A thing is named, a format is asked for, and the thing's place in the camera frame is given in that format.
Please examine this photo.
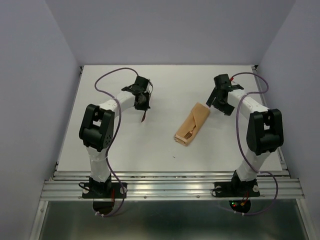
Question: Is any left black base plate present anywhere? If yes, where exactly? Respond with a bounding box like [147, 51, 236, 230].
[78, 182, 128, 199]

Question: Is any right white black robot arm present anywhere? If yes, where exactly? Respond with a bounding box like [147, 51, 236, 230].
[206, 74, 284, 198]

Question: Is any copper knife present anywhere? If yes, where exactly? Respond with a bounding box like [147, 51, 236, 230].
[141, 110, 147, 123]

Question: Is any copper fork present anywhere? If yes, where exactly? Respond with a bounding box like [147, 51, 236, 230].
[183, 125, 196, 140]

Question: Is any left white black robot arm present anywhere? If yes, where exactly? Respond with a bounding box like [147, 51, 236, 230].
[79, 76, 153, 197]

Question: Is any aluminium rail frame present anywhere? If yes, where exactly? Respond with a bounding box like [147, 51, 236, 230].
[31, 65, 318, 240]

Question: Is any peach satin napkin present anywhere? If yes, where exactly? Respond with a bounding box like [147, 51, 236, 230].
[174, 102, 211, 146]

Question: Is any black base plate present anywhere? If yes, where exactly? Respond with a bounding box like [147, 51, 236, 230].
[78, 182, 128, 199]
[211, 180, 261, 198]

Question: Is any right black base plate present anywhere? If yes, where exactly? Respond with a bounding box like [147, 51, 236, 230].
[211, 180, 261, 198]

